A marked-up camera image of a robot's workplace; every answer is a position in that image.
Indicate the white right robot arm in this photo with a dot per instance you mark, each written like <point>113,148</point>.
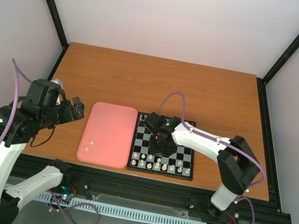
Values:
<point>238,167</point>

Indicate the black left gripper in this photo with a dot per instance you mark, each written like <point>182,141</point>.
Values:
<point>71,114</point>

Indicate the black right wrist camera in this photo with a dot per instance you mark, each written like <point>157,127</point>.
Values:
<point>153,122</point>

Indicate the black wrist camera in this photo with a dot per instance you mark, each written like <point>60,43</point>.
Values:
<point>153,122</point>
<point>43,93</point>

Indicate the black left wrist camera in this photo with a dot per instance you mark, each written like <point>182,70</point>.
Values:
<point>43,93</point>

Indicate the light blue cable duct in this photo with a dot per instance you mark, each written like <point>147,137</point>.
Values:
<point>125,213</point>

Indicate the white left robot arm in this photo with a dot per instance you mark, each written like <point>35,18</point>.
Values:
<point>45,106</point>

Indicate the black white chess board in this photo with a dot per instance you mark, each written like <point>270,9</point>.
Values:
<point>140,145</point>

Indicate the black right frame post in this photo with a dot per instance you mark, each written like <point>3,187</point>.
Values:
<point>295,42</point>

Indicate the pink plastic tray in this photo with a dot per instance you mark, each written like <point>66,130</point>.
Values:
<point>111,127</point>

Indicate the green circuit board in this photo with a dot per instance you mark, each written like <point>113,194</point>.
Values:
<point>67,197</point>

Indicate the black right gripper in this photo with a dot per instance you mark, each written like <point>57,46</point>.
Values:
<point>154,150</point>

